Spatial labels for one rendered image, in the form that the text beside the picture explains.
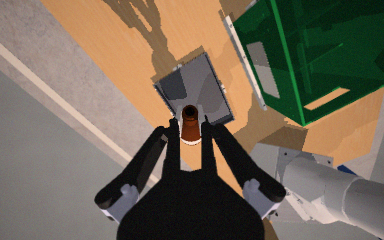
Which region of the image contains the green plastic crate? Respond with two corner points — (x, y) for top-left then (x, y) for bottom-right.
(232, 0), (384, 127)

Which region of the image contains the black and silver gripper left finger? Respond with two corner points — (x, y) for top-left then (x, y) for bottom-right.
(94, 105), (183, 224)

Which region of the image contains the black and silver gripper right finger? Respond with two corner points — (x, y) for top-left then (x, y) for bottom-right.
(198, 104), (287, 220)

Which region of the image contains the brown glass bottle with white label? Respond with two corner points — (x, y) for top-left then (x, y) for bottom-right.
(180, 105), (201, 145)

